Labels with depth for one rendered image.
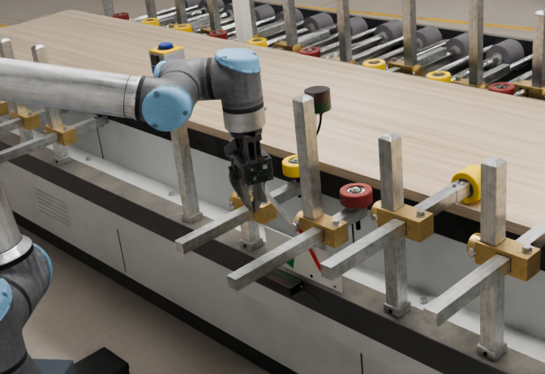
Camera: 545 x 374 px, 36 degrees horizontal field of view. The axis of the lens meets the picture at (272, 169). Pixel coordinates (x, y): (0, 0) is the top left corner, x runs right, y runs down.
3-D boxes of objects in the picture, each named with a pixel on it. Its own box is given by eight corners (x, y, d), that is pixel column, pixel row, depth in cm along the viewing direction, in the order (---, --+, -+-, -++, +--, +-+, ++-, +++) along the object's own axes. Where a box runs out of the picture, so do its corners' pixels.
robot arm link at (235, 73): (215, 46, 178) (260, 43, 177) (221, 101, 183) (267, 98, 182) (208, 58, 169) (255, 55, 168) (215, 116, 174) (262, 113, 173)
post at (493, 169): (494, 373, 173) (496, 163, 153) (479, 366, 175) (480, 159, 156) (503, 365, 175) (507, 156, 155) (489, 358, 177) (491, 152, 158)
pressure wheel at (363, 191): (359, 239, 203) (357, 198, 198) (335, 230, 209) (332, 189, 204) (380, 227, 208) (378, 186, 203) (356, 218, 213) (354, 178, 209)
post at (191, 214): (191, 225, 240) (168, 76, 222) (181, 220, 244) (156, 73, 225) (203, 218, 243) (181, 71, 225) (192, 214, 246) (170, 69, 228)
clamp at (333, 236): (335, 248, 196) (333, 229, 193) (294, 232, 205) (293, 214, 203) (350, 239, 199) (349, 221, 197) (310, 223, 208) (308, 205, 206)
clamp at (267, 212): (262, 225, 213) (259, 208, 211) (228, 212, 222) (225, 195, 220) (279, 217, 217) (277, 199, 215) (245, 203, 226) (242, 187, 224)
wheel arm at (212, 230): (185, 258, 202) (182, 242, 200) (176, 253, 204) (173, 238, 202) (309, 192, 228) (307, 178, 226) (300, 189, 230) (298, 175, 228)
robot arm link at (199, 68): (147, 70, 169) (206, 66, 168) (159, 54, 180) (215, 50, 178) (154, 113, 173) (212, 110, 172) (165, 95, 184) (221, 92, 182)
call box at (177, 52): (167, 81, 221) (163, 53, 218) (152, 76, 226) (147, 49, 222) (187, 74, 225) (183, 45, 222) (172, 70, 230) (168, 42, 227)
